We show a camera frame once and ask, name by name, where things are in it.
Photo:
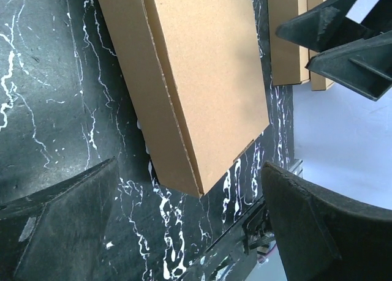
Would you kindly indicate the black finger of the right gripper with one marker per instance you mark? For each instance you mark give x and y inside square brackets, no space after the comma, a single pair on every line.
[363,66]
[326,26]

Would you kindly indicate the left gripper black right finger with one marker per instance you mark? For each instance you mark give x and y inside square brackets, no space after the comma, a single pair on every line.
[323,235]

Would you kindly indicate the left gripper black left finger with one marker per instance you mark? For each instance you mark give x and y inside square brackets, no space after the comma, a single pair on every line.
[57,233]

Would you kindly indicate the large cardboard box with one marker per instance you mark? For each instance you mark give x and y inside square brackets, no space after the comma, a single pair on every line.
[288,60]
[193,71]

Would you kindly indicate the small folded cardboard box right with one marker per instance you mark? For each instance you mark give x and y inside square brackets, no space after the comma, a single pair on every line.
[318,82]

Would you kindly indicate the black base bar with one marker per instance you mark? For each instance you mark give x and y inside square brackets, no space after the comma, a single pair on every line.
[236,252]

